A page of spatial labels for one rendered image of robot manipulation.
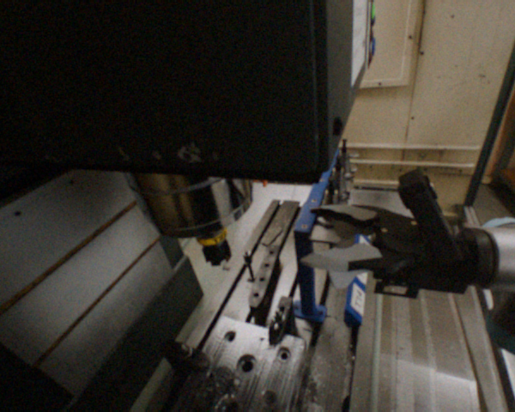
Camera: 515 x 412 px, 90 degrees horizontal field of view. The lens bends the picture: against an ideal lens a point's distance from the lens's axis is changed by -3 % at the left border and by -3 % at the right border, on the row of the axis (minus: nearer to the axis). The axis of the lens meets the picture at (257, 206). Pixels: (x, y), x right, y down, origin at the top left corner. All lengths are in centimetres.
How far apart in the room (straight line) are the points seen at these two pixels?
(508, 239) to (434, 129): 100
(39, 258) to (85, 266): 12
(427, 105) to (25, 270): 140
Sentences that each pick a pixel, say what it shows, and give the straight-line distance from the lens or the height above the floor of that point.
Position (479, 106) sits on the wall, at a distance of 136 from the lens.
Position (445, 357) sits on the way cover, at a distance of 105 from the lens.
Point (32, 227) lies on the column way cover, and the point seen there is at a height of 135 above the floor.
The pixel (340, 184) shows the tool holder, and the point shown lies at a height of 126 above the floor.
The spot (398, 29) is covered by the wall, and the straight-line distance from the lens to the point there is 126.
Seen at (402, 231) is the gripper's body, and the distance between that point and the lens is 37.
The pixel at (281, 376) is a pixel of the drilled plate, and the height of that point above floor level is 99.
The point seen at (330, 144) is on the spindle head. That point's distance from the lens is 16.
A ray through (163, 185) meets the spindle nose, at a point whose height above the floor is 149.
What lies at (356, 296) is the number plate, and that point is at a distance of 85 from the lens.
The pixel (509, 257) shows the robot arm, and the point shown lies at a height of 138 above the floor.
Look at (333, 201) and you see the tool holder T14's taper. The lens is 61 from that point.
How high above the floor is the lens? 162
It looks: 33 degrees down
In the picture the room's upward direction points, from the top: 10 degrees counter-clockwise
